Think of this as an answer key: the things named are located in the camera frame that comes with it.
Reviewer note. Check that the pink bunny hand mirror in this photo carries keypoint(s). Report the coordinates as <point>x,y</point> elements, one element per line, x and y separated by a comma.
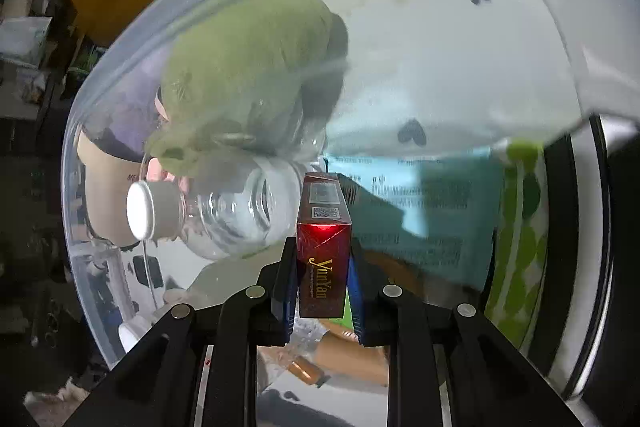
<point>167,161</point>

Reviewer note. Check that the clear plastic storage bin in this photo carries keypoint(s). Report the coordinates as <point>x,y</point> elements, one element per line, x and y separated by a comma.
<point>422,78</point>

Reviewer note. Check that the purple fluffy cloth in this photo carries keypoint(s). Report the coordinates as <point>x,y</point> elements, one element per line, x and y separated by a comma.
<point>126,118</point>

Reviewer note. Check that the clear plastic water bottle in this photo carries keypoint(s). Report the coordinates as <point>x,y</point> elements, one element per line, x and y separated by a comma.
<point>232,208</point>

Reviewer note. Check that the cardboard tube with twine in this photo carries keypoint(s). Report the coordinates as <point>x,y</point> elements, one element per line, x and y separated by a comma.
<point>336,349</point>

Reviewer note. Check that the beige black sun visor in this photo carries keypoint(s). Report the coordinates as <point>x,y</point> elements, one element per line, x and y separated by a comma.
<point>107,181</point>

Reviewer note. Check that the red cigarette pack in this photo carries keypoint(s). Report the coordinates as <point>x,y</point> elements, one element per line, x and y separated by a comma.
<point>323,236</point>

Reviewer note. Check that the green dotted white packet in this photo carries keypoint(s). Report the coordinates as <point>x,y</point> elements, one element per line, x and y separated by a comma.
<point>521,242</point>

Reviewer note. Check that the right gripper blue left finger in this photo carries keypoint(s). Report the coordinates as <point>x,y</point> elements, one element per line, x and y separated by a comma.
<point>284,294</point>

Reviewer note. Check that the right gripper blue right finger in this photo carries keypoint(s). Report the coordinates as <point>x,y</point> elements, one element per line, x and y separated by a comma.
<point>364,284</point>

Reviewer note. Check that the green fluffy hat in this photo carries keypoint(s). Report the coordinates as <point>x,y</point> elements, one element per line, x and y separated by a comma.
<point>257,75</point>

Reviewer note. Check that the black product box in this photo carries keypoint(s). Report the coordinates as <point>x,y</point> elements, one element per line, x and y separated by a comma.
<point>579,264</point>

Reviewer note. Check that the light blue plastic packet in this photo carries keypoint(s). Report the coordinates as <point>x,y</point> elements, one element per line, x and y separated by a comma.
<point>436,213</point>

